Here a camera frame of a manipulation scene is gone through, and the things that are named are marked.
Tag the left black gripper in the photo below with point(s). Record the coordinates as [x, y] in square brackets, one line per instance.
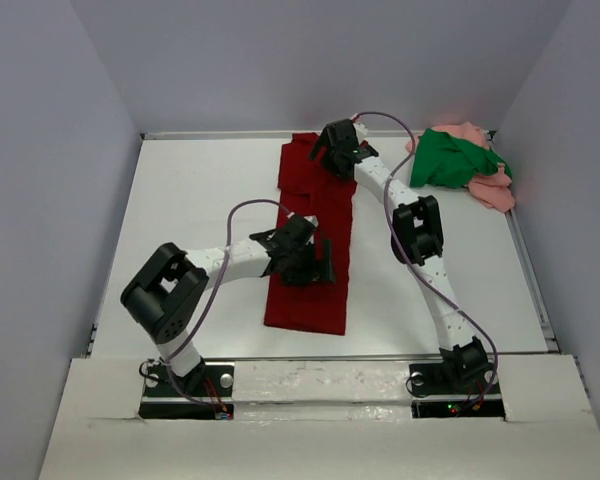
[318, 270]

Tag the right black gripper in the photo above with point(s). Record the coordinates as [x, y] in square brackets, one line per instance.
[327, 144]

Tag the dark red t-shirt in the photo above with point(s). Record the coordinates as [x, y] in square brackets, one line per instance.
[313, 296]

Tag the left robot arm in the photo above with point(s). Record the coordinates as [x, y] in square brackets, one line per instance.
[164, 294]

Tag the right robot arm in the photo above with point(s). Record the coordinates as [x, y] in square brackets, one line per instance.
[417, 241]

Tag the green t-shirt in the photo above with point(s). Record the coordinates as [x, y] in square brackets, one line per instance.
[447, 161]

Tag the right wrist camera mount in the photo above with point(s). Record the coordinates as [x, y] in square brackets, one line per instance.
[361, 130]

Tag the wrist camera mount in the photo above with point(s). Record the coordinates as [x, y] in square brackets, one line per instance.
[361, 130]
[311, 219]

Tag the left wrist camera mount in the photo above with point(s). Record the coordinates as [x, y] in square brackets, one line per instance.
[311, 219]

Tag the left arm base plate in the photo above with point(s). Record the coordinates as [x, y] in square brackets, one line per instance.
[212, 394]

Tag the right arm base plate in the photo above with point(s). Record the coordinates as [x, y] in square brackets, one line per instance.
[435, 397]

